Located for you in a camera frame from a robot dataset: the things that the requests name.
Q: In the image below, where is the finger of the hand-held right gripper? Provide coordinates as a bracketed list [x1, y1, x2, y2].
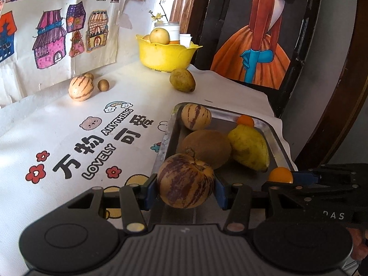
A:
[292, 163, 359, 191]
[262, 182, 319, 206]

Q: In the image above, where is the white jar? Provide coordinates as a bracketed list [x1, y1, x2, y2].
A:
[154, 21, 181, 42]

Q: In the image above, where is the pale yellow pear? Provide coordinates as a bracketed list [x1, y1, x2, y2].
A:
[149, 27, 171, 45]

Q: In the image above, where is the brown round fruit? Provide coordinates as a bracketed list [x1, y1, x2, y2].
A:
[176, 129, 232, 170]

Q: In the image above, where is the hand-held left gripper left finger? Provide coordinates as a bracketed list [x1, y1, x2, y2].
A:
[57, 173, 158, 234]

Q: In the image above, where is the person's right hand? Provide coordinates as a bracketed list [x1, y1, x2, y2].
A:
[346, 227, 368, 262]

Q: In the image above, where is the yellow plastic bowl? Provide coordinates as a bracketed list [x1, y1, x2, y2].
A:
[136, 34, 203, 72]

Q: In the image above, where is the brown wooden door trim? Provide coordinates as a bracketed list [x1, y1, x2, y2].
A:
[170, 0, 201, 35]

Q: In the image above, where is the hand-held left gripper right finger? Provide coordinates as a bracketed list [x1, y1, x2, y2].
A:
[214, 175, 291, 234]

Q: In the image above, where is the grey metal baking tray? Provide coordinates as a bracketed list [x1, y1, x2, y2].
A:
[155, 103, 299, 225]

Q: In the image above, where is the purple striped pepino melon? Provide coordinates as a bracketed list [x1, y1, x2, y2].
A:
[157, 154, 216, 209]

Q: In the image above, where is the pale striped pepino melon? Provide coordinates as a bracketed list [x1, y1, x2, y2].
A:
[68, 75, 95, 102]
[181, 103, 212, 131]

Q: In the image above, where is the colourful houses drawing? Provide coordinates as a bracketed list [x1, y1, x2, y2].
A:
[0, 0, 150, 107]

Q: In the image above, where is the orange dress figure poster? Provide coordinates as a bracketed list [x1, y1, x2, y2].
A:
[211, 0, 314, 90]

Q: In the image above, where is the white printed tablecloth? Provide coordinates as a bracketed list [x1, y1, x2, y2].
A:
[0, 62, 296, 230]

